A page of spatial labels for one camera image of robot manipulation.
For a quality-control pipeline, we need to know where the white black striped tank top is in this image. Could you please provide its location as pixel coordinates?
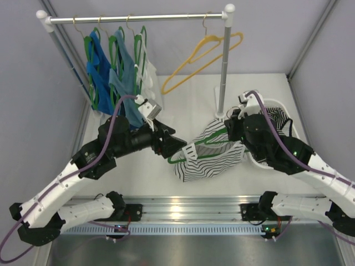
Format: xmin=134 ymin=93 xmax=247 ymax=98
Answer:
xmin=173 ymin=119 xmax=249 ymax=184

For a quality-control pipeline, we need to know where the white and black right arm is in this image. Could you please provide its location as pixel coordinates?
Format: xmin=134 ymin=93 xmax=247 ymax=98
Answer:
xmin=224 ymin=110 xmax=354 ymax=237

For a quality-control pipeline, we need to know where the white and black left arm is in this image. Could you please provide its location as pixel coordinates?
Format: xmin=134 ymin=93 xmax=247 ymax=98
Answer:
xmin=9 ymin=115 xmax=187 ymax=247

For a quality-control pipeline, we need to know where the dark striped tank top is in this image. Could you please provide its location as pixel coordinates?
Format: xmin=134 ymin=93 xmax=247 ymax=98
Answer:
xmin=266 ymin=108 xmax=293 ymax=136

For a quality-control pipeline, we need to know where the teal blue tank top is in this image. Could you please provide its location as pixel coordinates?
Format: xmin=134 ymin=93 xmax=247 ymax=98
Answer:
xmin=109 ymin=28 xmax=143 ymax=129

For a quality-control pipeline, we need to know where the yellow hanger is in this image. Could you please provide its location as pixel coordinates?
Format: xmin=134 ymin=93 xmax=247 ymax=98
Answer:
xmin=161 ymin=13 xmax=244 ymax=95

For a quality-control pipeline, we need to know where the green hanger with teal top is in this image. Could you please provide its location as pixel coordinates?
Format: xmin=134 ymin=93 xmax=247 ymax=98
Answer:
xmin=98 ymin=15 xmax=120 ymax=108

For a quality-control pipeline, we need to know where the green hanger with blue top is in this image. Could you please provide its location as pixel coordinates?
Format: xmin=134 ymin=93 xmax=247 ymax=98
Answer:
xmin=73 ymin=16 xmax=99 ymax=111

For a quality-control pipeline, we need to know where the white laundry basket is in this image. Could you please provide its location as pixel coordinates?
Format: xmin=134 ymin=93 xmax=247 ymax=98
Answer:
xmin=247 ymin=99 xmax=299 ymax=170

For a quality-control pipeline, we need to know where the silver clothes rack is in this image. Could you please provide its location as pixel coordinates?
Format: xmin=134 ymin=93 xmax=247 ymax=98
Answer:
xmin=36 ymin=3 xmax=236 ymax=118

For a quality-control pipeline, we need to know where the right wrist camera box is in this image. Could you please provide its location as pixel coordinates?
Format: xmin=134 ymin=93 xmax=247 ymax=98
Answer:
xmin=238 ymin=90 xmax=264 ymax=119

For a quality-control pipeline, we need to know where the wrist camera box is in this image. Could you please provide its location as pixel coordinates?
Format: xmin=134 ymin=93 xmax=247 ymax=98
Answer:
xmin=135 ymin=95 xmax=162 ymax=131
xmin=238 ymin=90 xmax=264 ymax=119

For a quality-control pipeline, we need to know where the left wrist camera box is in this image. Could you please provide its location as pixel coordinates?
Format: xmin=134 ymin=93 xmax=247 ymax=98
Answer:
xmin=135 ymin=95 xmax=162 ymax=131

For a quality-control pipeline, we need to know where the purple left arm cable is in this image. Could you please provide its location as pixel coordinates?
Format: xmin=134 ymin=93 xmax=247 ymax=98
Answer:
xmin=0 ymin=95 xmax=145 ymax=264

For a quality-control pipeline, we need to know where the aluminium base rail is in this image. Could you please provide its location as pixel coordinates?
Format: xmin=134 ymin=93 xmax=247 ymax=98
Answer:
xmin=65 ymin=195 xmax=344 ymax=222

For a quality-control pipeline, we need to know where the perforated cable tray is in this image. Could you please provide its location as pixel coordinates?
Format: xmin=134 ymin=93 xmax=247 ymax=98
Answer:
xmin=67 ymin=224 xmax=280 ymax=236

